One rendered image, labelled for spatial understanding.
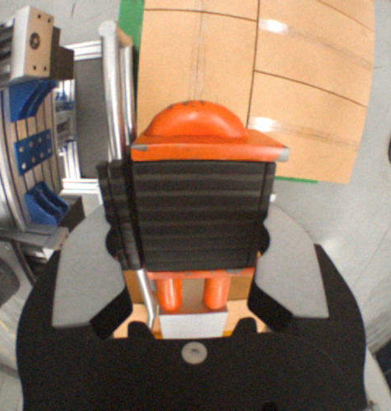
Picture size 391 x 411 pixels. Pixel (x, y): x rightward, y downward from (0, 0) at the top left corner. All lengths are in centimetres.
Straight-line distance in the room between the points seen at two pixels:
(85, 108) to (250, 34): 86
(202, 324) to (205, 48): 76
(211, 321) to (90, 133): 113
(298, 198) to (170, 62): 136
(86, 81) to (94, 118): 21
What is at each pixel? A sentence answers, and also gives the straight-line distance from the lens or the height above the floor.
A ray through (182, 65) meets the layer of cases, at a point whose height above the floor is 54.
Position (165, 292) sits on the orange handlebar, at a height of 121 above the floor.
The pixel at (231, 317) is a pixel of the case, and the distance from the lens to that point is 50.
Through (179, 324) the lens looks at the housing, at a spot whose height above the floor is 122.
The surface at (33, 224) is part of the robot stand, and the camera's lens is 64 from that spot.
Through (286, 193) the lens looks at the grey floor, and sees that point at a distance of 167.
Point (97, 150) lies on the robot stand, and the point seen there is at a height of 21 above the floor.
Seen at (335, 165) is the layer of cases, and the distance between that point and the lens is 107.
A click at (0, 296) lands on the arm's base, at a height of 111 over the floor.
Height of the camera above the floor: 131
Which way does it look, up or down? 60 degrees down
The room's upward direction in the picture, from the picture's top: 173 degrees clockwise
